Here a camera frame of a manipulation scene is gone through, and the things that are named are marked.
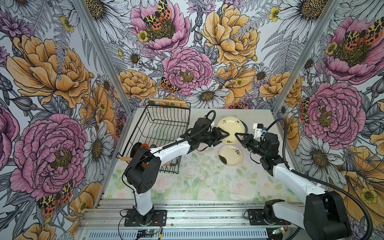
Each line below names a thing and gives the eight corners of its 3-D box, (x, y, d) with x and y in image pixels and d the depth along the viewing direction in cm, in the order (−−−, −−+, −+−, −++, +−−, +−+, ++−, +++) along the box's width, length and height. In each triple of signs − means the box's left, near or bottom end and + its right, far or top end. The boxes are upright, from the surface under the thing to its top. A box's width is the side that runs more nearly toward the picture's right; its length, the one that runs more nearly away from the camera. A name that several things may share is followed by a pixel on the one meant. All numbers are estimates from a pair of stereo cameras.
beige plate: (219, 166, 94) (220, 165, 92) (217, 146, 103) (218, 144, 102) (244, 166, 94) (244, 165, 92) (239, 146, 103) (240, 144, 102)
